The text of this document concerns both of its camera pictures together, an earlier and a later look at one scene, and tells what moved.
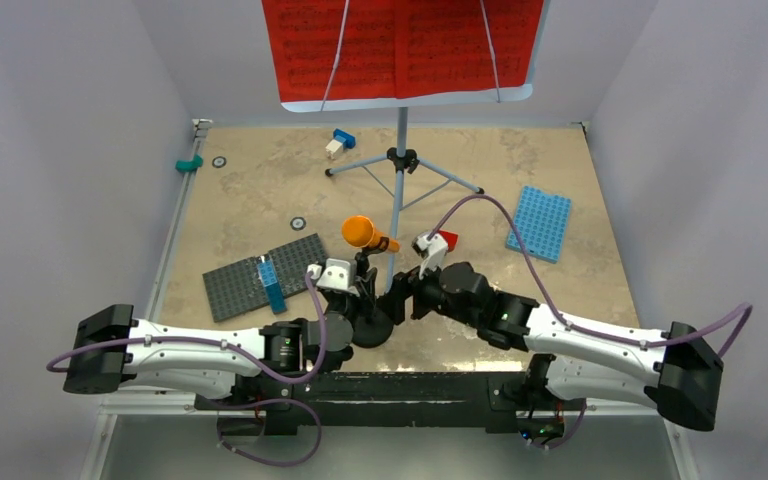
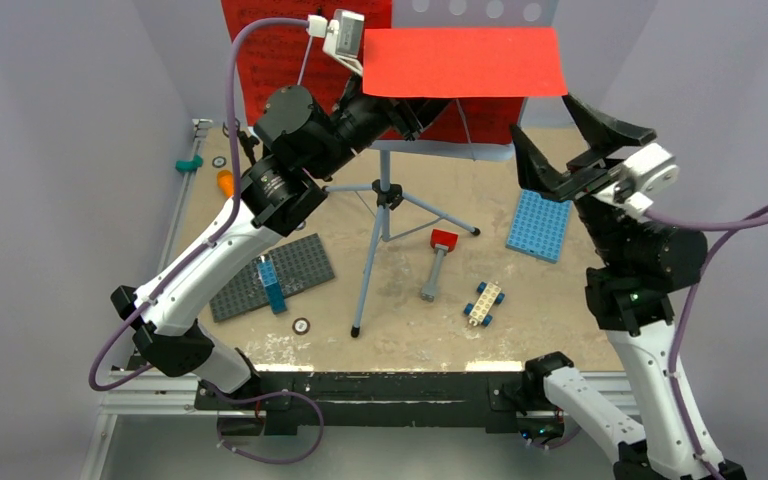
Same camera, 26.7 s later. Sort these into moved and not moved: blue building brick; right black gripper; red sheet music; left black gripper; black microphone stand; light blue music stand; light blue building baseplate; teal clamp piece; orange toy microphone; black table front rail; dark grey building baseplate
Moved: light blue music stand; right black gripper; left black gripper; red sheet music; orange toy microphone; black microphone stand
Not moved: light blue building baseplate; teal clamp piece; black table front rail; dark grey building baseplate; blue building brick
